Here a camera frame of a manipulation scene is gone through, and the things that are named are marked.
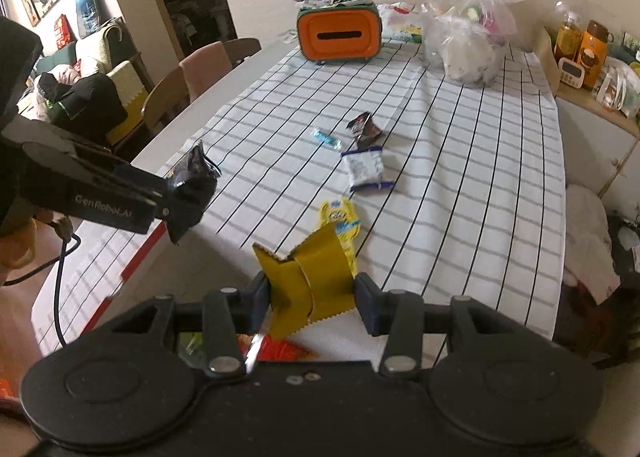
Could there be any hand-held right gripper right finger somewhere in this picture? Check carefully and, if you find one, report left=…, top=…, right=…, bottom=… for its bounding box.
left=353, top=272, right=508, bottom=374

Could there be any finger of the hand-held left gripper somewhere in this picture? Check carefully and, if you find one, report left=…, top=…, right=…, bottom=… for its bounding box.
left=149, top=193, right=177, bottom=226
left=75, top=142, right=172, bottom=198

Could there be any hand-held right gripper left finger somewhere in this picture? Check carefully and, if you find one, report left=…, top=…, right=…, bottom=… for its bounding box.
left=111, top=271, right=275, bottom=380

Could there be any black snack packet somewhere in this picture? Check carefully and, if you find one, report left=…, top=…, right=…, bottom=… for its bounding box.
left=165, top=141, right=221, bottom=244

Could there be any red snack packet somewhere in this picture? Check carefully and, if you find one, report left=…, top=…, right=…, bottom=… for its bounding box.
left=237, top=334, right=321, bottom=363

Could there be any plain yellow snack packet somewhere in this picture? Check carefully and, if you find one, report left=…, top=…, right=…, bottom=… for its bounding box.
left=251, top=226, right=357, bottom=340

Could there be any red cardboard box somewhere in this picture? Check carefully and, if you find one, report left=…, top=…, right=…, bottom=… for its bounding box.
left=107, top=224, right=391, bottom=370

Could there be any person's left hand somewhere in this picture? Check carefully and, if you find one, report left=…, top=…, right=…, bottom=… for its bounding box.
left=0, top=209, right=43, bottom=283

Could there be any wooden chair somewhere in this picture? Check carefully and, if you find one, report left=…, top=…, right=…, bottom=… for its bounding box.
left=142, top=68, right=191, bottom=138

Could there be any black jacket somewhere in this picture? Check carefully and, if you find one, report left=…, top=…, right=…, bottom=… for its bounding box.
left=37, top=72, right=128, bottom=138

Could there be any yellow cartoon snack packet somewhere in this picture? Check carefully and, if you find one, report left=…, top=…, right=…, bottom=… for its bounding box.
left=319, top=197, right=362, bottom=273

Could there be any white checked tablecloth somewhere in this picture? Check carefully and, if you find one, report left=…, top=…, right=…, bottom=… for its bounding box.
left=30, top=2, right=568, bottom=363

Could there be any pink chair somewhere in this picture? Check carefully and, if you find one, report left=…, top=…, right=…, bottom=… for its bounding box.
left=179, top=41, right=236, bottom=102

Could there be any light blue snack packet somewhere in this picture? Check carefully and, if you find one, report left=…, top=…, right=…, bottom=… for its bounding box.
left=341, top=147, right=397, bottom=194

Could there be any green sofa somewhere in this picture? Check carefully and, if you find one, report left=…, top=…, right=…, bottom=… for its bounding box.
left=20, top=19, right=151, bottom=148

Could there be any small red box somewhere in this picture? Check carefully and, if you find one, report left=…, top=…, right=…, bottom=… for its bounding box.
left=52, top=14, right=71, bottom=48

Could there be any small cyan candy wrapper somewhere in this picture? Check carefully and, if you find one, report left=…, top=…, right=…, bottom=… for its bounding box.
left=311, top=127, right=343, bottom=148

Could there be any blue cushion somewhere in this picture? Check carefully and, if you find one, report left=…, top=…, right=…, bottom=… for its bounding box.
left=75, top=0, right=101, bottom=38

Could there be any dark brown snack packet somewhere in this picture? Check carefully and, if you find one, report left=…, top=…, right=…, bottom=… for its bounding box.
left=347, top=112, right=385, bottom=148

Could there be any brown chair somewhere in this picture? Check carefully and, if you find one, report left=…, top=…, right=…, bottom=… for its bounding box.
left=222, top=38, right=262, bottom=68

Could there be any small framed picture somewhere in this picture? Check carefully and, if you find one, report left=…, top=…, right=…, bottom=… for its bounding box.
left=17, top=0, right=40, bottom=28

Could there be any white cloth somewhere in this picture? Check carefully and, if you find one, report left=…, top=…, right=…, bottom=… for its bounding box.
left=565, top=184, right=621, bottom=303

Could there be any clear plastic bag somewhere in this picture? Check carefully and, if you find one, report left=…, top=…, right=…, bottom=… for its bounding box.
left=397, top=0, right=561, bottom=88

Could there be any white side cabinet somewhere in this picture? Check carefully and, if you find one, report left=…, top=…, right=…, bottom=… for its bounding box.
left=552, top=27, right=640, bottom=208

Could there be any white snack package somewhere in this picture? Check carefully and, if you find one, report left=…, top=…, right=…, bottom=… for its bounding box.
left=377, top=2, right=426, bottom=42

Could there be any white kitchen timer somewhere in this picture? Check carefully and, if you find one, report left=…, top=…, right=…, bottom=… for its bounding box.
left=557, top=57, right=587, bottom=88

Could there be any small white plastic bag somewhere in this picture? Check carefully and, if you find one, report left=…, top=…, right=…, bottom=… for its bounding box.
left=592, top=57, right=640, bottom=120

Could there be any yellow oil bottle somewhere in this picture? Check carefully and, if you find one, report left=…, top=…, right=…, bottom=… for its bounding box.
left=555, top=12, right=583, bottom=62

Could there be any orange jar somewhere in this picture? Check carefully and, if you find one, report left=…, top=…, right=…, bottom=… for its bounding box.
left=577, top=19, right=613, bottom=90

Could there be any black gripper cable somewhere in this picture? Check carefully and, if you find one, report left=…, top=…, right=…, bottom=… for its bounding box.
left=0, top=217, right=83, bottom=350

